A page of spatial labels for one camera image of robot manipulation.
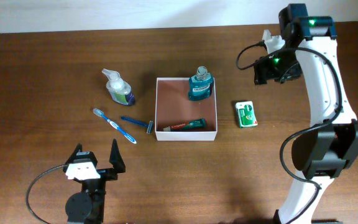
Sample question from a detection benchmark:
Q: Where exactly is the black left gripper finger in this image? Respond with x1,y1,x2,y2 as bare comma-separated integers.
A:
65,143,82,164
109,139,126,173

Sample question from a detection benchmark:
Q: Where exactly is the green white soap bar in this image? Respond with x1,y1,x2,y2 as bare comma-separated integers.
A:
235,101,258,128

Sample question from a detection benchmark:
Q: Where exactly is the teal mouthwash bottle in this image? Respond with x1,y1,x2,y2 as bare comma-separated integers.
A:
188,66,214,101

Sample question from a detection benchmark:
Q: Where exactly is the toothpaste tube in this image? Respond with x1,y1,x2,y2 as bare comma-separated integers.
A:
163,118,206,132

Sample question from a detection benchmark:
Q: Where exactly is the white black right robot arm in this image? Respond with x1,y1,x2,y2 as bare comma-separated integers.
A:
253,4,358,223

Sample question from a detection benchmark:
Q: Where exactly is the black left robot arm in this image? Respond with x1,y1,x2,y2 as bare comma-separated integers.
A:
63,139,126,224

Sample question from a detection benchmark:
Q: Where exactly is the blue white toothbrush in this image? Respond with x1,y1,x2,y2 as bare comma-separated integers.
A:
93,108,137,144

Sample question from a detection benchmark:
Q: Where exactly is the blue disposable razor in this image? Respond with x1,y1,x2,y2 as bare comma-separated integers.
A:
121,116,154,134

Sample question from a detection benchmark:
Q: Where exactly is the clear foam soap dispenser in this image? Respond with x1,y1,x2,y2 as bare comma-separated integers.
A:
102,68,135,106

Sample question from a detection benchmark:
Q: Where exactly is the white cardboard box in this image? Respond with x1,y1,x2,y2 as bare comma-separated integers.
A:
154,78,218,141

